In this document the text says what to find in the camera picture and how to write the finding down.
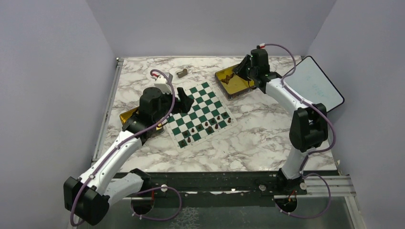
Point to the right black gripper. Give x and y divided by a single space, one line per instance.
239 70

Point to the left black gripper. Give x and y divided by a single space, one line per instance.
185 102

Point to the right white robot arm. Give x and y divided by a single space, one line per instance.
308 129

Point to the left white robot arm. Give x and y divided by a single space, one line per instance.
89 196

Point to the gold tin with dark pieces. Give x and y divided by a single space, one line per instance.
236 87

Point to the green white chess board mat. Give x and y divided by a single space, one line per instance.
207 105

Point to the gold tin with white pieces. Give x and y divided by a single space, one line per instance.
126 115

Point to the small grey tan clip device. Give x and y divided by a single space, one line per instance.
182 73

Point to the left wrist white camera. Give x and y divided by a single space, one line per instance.
162 83

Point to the black metal base frame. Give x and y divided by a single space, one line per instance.
224 189

